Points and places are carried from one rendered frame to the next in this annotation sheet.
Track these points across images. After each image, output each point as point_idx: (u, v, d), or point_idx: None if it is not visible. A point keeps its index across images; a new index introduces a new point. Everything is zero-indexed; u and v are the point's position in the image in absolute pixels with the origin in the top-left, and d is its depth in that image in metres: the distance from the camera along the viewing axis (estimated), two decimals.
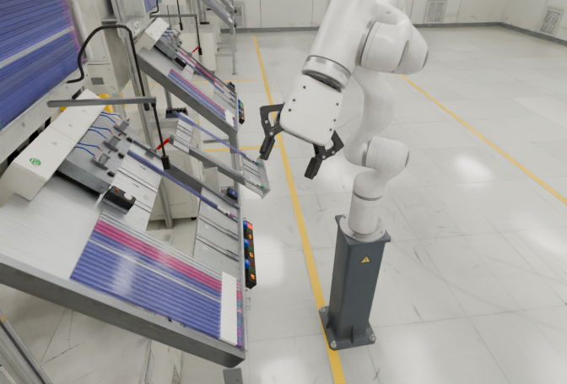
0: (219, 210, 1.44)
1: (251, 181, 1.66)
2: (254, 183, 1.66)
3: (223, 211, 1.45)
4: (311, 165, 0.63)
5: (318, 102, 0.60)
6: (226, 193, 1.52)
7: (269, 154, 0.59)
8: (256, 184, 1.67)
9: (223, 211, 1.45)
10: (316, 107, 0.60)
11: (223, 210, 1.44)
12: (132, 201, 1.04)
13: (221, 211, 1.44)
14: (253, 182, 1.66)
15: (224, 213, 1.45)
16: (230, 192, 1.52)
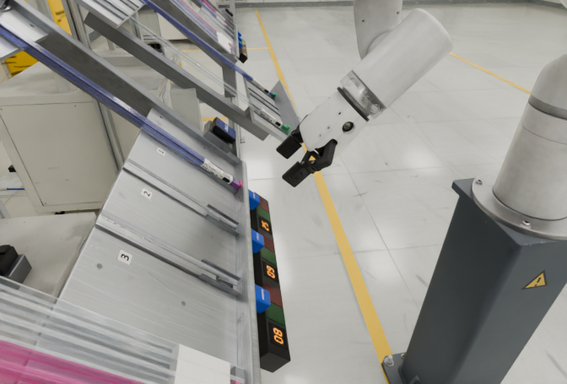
0: (208, 170, 0.60)
1: (266, 116, 0.80)
2: (271, 120, 0.81)
3: (217, 172, 0.60)
4: (295, 170, 0.58)
5: (326, 109, 0.57)
6: (210, 129, 0.67)
7: (280, 147, 0.65)
8: (275, 121, 0.81)
9: (216, 173, 0.60)
10: (323, 113, 0.58)
11: (217, 171, 0.60)
12: None
13: (213, 172, 0.60)
14: (270, 116, 0.81)
15: (218, 176, 0.61)
16: (219, 127, 0.66)
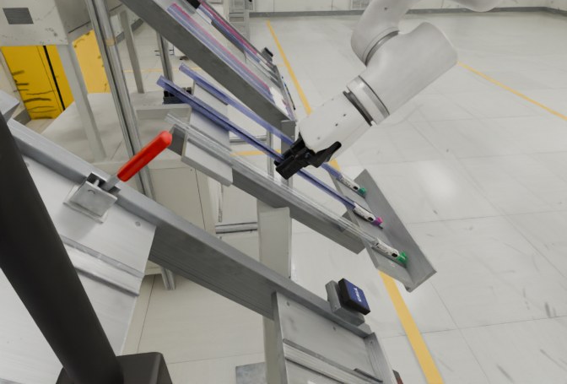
0: (358, 213, 0.70)
1: (382, 248, 0.64)
2: (387, 251, 0.65)
3: (364, 213, 0.71)
4: None
5: None
6: (341, 300, 0.51)
7: (289, 174, 0.62)
8: (391, 253, 0.66)
9: (364, 214, 0.71)
10: None
11: (364, 213, 0.71)
12: None
13: (361, 214, 0.71)
14: (386, 249, 0.65)
15: (364, 217, 0.71)
16: (353, 300, 0.50)
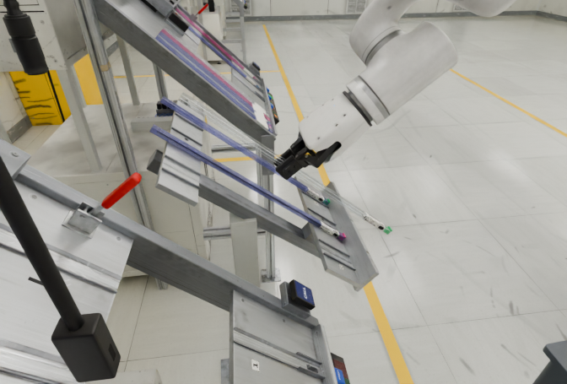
0: (324, 229, 0.82)
1: (369, 221, 0.72)
2: (375, 224, 0.73)
3: (329, 230, 0.83)
4: None
5: None
6: (289, 298, 0.62)
7: (289, 174, 0.62)
8: (378, 225, 0.73)
9: (329, 230, 0.83)
10: None
11: (329, 229, 0.83)
12: None
13: (326, 230, 0.83)
14: (374, 222, 0.72)
15: (330, 233, 0.83)
16: (299, 297, 0.61)
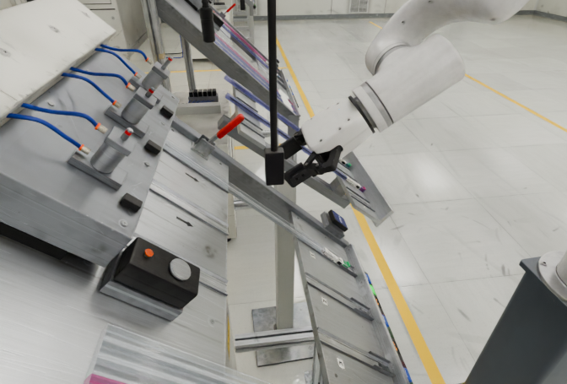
0: (348, 182, 1.04)
1: (328, 256, 0.75)
2: (332, 260, 0.76)
3: (353, 183, 1.04)
4: (292, 149, 0.65)
5: None
6: (329, 221, 0.83)
7: (297, 181, 0.59)
8: (337, 261, 0.76)
9: (353, 183, 1.04)
10: None
11: (353, 182, 1.04)
12: (191, 283, 0.35)
13: (351, 183, 1.04)
14: (332, 257, 0.75)
15: (353, 185, 1.04)
16: (337, 220, 0.83)
